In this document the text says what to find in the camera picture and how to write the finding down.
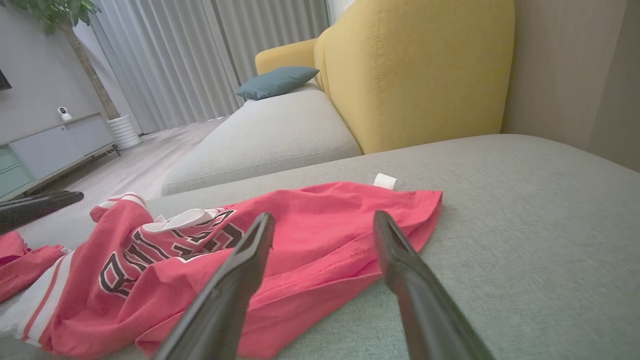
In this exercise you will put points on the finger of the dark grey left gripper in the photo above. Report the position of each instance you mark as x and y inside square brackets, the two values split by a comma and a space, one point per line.
[40, 200]
[25, 219]

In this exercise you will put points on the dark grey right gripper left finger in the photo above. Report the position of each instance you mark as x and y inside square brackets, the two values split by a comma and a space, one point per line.
[225, 305]

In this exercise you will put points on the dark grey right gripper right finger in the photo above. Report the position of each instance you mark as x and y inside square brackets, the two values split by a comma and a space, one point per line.
[430, 310]

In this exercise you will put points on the red shorts with white stripe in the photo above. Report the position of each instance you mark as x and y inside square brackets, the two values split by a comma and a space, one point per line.
[25, 265]

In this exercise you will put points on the red jersey with lettering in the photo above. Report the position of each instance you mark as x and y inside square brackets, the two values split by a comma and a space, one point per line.
[320, 235]

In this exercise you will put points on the grey tv cabinet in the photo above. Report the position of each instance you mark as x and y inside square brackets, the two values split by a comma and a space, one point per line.
[50, 150]

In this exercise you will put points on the white ribbed plant pot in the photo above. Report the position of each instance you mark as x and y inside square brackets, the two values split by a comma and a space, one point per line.
[124, 132]

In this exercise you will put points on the large grey sofa seat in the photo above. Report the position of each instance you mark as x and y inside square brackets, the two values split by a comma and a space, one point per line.
[525, 240]

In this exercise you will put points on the green indoor tree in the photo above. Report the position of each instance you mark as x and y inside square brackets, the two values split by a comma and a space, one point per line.
[85, 65]

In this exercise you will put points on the small grey sofa seat cushion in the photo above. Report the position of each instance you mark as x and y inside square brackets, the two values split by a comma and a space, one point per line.
[270, 140]

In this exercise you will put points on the grey pleated curtain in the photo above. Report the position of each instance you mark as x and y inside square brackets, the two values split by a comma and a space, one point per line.
[190, 55]

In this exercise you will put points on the blue-grey throw pillow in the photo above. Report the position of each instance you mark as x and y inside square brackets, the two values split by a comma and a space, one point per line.
[275, 82]

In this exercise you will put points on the yellow sofa backrest cushion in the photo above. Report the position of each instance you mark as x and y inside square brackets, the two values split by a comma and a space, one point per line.
[425, 75]
[320, 55]

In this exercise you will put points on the yellow sofa armrest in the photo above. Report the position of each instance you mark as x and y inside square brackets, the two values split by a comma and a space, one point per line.
[285, 55]

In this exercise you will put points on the small white security camera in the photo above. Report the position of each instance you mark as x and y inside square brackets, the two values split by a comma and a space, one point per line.
[64, 113]

